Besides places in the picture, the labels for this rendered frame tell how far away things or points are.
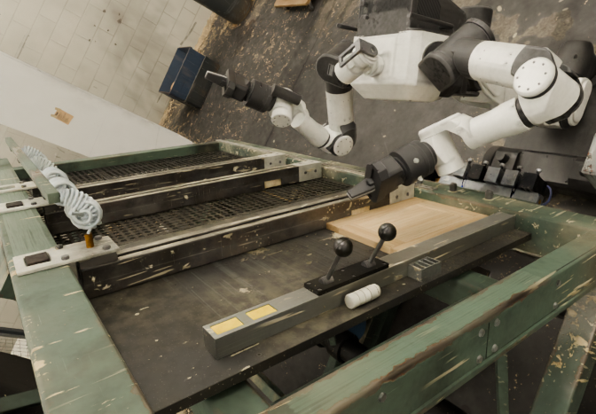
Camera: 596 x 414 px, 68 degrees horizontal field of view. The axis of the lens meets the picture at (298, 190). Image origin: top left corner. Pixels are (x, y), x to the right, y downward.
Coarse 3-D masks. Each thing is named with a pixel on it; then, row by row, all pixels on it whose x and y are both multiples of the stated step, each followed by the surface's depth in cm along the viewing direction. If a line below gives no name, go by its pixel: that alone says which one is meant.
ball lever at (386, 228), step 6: (384, 228) 88; (390, 228) 88; (378, 234) 89; (384, 234) 87; (390, 234) 87; (384, 240) 89; (390, 240) 88; (378, 246) 91; (378, 252) 92; (372, 258) 93; (366, 264) 94; (372, 264) 95
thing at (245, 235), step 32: (64, 192) 92; (224, 224) 117; (256, 224) 117; (288, 224) 123; (320, 224) 131; (64, 256) 89; (96, 256) 92; (128, 256) 99; (160, 256) 102; (192, 256) 107; (224, 256) 113; (96, 288) 95
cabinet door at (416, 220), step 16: (384, 208) 143; (400, 208) 142; (416, 208) 143; (432, 208) 142; (448, 208) 141; (336, 224) 130; (352, 224) 129; (368, 224) 130; (400, 224) 129; (416, 224) 128; (432, 224) 128; (448, 224) 128; (464, 224) 126; (368, 240) 118; (400, 240) 116; (416, 240) 116
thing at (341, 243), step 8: (336, 240) 82; (344, 240) 81; (336, 248) 81; (344, 248) 80; (352, 248) 81; (336, 256) 84; (344, 256) 81; (336, 264) 85; (328, 272) 87; (320, 280) 88; (328, 280) 88
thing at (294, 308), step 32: (480, 224) 120; (512, 224) 126; (384, 256) 102; (416, 256) 101; (448, 256) 109; (352, 288) 90; (224, 320) 78; (256, 320) 77; (288, 320) 81; (224, 352) 74
